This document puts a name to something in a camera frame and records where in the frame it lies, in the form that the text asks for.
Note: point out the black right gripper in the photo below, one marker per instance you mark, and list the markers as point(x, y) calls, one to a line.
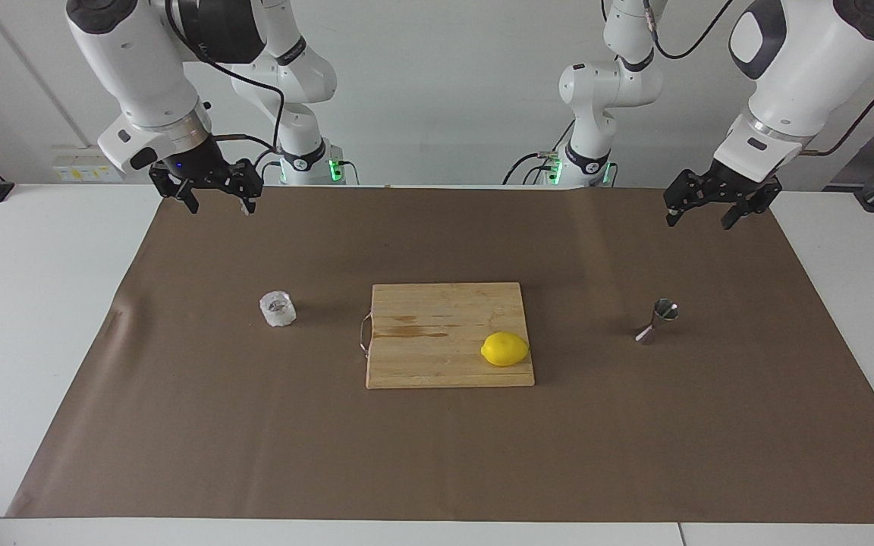
point(198, 163)

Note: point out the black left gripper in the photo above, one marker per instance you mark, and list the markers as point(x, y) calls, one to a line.
point(733, 180)

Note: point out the steel double jigger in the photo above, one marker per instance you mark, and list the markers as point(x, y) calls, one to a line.
point(663, 311)

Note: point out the small clear plastic cup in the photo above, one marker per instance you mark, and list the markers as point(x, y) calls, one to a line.
point(278, 309)

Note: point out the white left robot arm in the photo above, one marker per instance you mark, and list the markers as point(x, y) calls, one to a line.
point(809, 68)

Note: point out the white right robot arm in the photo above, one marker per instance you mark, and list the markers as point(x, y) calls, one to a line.
point(133, 68)

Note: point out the green lit base connector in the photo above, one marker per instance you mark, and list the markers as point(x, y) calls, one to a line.
point(337, 168)
point(554, 171)

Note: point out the yellow lemon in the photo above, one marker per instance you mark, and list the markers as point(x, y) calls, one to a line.
point(505, 349)

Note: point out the wooden cutting board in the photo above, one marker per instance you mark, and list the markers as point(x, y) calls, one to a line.
point(422, 356)

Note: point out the brown paper table mat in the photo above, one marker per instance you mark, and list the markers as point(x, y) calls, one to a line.
point(437, 455)

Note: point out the white wall socket box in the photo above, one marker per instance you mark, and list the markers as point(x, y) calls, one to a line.
point(80, 168)

